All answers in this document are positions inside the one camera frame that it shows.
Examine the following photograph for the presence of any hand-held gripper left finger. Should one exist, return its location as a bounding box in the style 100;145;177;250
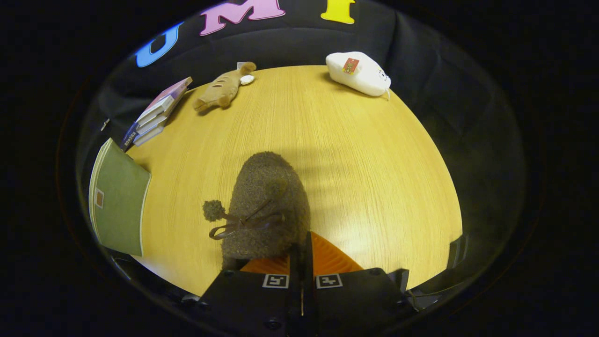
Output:
197;244;305;337

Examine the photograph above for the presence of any blue cover book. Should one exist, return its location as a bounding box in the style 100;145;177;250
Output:
121;122;141;152

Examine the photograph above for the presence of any brown fuzzy shoe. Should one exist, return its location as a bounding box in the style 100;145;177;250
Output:
202;151;312;272

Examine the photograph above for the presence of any tan plush toy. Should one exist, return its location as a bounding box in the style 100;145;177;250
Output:
193;61;257;113

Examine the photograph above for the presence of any white paperback book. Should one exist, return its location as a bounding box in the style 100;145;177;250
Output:
132;123;165;147
136;110;169;135

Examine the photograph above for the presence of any white plush toy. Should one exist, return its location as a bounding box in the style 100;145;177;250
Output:
325;51;392;100

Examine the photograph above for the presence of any green fabric storage box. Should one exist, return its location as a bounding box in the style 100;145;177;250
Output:
88;138;152;257

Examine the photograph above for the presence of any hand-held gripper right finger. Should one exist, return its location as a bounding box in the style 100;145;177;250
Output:
304;231;415;335

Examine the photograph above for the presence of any pink cover book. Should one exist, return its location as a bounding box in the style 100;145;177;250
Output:
136;76;193;123

